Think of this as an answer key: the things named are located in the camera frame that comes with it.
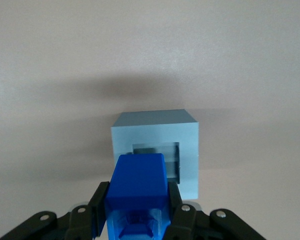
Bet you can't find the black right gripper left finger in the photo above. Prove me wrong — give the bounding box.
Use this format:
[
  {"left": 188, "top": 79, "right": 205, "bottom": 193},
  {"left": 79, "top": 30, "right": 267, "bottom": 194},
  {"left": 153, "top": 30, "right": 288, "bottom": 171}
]
[{"left": 0, "top": 181, "right": 110, "bottom": 240}]

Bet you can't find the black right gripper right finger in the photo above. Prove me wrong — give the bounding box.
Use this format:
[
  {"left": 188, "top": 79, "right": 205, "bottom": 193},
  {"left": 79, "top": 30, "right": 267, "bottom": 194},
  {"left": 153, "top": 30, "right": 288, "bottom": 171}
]
[{"left": 163, "top": 182, "right": 266, "bottom": 240}]

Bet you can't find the blue plastic insert part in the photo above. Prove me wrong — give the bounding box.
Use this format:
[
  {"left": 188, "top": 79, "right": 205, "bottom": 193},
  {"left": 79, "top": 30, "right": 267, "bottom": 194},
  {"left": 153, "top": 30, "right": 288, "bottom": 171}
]
[{"left": 104, "top": 152, "right": 171, "bottom": 240}]

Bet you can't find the gray cube base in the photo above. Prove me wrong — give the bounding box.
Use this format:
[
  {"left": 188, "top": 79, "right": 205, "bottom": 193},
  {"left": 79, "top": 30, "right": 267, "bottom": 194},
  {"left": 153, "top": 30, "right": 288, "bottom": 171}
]
[{"left": 110, "top": 108, "right": 200, "bottom": 201}]

